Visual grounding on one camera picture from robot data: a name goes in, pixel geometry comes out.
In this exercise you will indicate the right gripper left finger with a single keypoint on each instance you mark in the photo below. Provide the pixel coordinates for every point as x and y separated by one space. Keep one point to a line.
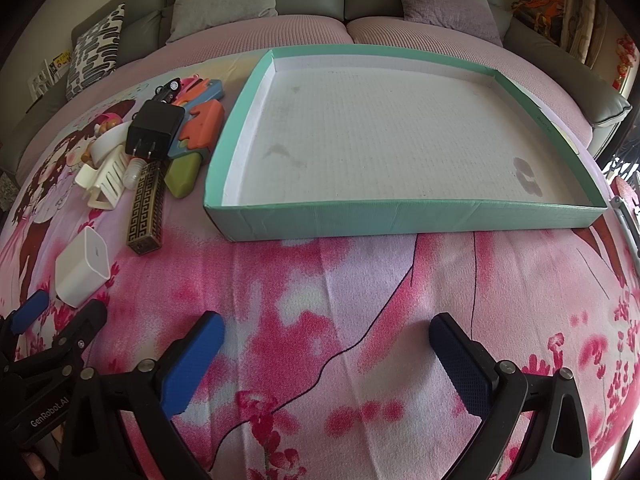
187 360

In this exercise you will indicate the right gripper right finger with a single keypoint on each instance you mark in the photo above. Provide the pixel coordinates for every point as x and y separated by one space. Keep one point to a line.
466 363

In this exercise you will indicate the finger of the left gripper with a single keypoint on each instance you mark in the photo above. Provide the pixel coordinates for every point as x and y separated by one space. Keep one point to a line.
23 317
77 334

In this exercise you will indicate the white charger cube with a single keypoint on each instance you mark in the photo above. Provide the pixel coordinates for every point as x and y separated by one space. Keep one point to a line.
81 268

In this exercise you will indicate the gold black patterned lighter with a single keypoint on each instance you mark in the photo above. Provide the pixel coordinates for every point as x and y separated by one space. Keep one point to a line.
144 232

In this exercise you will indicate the cream hair claw clip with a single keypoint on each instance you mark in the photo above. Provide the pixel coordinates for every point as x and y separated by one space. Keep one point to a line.
104 186

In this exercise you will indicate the white round band device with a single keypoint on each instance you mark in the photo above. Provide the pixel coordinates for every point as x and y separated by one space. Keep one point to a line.
107 141

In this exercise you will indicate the black power adapter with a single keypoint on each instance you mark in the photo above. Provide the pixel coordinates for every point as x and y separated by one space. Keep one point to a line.
152 130

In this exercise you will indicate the orange blue green toy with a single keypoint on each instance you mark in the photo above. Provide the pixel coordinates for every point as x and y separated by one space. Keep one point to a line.
193 146

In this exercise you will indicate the black toy car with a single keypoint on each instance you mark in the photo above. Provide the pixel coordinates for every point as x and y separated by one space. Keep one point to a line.
168 92

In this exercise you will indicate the cartoon printed blanket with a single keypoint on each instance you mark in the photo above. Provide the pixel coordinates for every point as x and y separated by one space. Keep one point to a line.
326 372

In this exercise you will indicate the pink helmet puppy figurine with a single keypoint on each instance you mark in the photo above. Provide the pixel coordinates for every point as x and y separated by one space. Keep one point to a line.
106 121

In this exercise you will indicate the teal shallow cardboard tray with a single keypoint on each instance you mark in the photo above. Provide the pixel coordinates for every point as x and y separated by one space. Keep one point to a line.
348 140

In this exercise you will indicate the black white patterned cushion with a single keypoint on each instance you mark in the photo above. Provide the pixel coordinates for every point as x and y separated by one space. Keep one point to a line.
95 53

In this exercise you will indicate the pink sofa seat cover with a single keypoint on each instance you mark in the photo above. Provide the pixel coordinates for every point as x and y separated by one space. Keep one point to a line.
22 147

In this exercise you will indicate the orange red toy by curtain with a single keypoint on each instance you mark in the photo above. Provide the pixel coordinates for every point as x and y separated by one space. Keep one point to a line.
545 17

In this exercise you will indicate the grey sofa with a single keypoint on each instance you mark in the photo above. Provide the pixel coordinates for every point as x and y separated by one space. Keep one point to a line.
147 23

